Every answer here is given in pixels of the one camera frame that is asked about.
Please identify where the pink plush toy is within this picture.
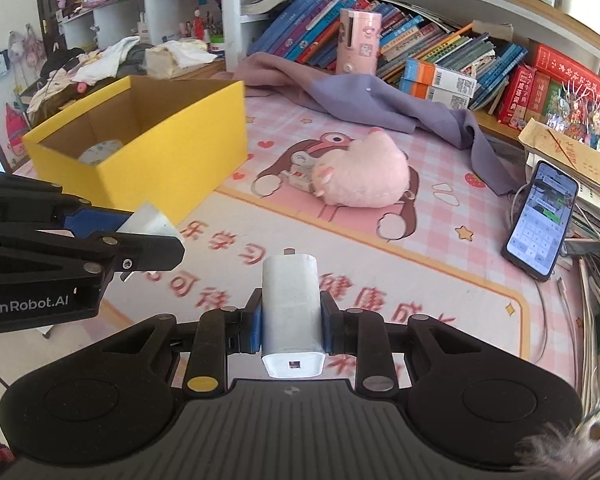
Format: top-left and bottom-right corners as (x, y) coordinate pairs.
(307, 127), (411, 208)

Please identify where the grey fluffy cuff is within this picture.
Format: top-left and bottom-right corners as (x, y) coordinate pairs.
(517, 395), (600, 471)

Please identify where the pink printed blanket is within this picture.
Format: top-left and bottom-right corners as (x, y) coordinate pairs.
(10, 82), (588, 401)

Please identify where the white charger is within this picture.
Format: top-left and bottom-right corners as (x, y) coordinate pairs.
(260, 247), (326, 380)

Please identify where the white paper piece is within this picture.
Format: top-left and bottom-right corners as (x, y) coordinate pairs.
(115, 202), (181, 239)

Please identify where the white plastic bag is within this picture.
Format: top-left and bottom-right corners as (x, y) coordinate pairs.
(145, 40), (221, 78)

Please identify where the clear packing tape roll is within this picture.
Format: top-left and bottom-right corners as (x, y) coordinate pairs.
(77, 139), (123, 166)

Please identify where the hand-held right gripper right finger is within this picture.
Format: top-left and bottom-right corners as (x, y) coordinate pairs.
(320, 290), (486, 396)

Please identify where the colourful ornament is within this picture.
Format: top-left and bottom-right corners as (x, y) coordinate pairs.
(547, 80), (600, 148)

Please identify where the black smartphone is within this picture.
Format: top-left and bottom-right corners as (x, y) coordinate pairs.
(501, 161), (580, 282)

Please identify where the pink lilac cloth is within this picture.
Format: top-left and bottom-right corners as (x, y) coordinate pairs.
(237, 52), (523, 196)

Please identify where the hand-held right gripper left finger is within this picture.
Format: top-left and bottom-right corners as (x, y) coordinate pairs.
(97, 287), (265, 398)

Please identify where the brown envelope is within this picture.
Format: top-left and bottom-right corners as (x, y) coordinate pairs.
(517, 119), (600, 196)

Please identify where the open white book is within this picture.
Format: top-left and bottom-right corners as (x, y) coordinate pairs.
(242, 0), (331, 16)

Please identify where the large red dictionary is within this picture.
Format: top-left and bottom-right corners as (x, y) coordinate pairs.
(527, 42), (600, 111)

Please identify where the pile of clothes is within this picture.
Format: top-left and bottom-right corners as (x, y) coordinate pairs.
(27, 35), (151, 111)

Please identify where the pink mini printer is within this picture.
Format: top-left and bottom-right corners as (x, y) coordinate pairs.
(336, 8), (382, 76)

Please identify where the row of colourful books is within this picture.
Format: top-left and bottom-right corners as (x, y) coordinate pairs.
(247, 0), (531, 111)

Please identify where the red thick book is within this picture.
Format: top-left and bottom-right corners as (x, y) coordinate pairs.
(496, 64), (537, 125)

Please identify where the yellow cardboard box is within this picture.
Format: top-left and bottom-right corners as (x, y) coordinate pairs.
(22, 75), (249, 226)

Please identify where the pink backpack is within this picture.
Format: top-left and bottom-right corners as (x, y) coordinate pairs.
(5, 102), (32, 158)

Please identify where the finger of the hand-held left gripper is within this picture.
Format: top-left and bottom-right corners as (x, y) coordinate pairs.
(0, 167), (131, 237)
(0, 230), (186, 287)

